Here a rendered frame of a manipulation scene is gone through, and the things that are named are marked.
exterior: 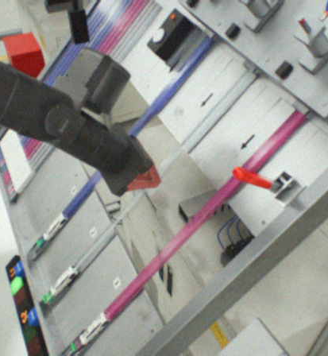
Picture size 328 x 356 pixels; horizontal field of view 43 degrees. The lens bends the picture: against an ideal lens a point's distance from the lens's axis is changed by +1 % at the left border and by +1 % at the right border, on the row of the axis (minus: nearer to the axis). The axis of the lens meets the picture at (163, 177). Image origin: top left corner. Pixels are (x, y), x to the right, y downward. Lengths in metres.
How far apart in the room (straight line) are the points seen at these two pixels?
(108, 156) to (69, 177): 0.29
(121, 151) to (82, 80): 0.11
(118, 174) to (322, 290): 0.55
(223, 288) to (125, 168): 0.20
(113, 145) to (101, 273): 0.24
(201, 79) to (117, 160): 0.21
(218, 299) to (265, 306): 0.36
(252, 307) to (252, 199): 0.39
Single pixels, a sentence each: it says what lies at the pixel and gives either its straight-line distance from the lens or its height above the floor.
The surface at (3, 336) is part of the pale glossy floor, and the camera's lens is 1.63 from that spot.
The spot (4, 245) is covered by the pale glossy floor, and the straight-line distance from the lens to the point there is 1.84.
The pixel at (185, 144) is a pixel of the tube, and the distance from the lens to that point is 0.63.
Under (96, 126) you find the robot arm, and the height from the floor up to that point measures 1.08.
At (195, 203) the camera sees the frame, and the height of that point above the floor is 0.66.
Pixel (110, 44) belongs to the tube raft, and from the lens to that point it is 0.87.
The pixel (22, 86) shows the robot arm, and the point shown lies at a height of 1.18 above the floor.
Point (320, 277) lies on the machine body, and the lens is 0.97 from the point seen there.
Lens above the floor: 1.40
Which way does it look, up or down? 45 degrees down
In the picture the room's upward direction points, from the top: straight up
